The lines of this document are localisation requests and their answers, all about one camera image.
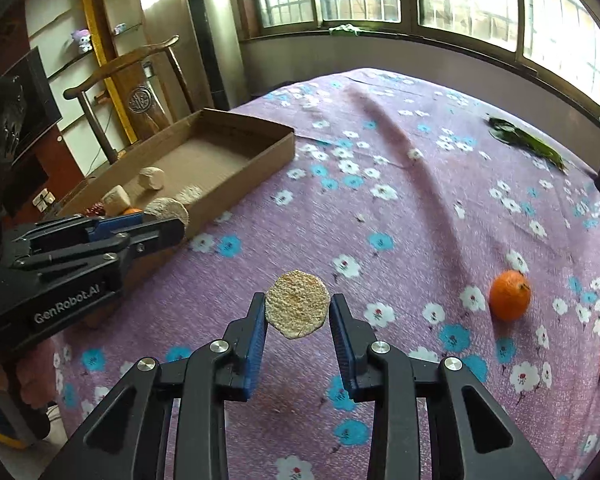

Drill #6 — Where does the white sugarcane chunk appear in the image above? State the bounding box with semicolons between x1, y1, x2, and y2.
138;167;166;192
265;270;331;341
143;198;190;228
102;186;132;217

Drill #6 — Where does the green leafy sprig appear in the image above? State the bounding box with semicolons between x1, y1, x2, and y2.
487;116;566;171

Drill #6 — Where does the purple floral tablecloth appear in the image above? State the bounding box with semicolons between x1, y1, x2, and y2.
50;67;600;480

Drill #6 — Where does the shallow cardboard box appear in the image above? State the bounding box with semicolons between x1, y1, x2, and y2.
55;107;297;330

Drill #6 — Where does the white wall shelf unit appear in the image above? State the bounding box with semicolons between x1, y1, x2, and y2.
25;0;146;171

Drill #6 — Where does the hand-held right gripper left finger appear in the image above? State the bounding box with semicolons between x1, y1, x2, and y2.
40;292;268;480

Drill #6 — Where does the black flat television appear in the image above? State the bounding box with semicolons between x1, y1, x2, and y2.
2;47;63;161

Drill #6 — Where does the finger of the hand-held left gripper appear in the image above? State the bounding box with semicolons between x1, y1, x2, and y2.
11;211;147;252
11;218;187;275

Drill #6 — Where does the wooden armchair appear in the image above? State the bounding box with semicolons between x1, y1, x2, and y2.
62;35;196;166

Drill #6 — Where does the tall standing air conditioner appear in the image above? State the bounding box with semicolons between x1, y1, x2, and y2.
145;0;243;111

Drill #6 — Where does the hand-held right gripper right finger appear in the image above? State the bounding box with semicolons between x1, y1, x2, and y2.
329;292;556;480

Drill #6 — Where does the purple plush toy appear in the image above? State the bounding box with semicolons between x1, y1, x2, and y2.
71;29;95;54

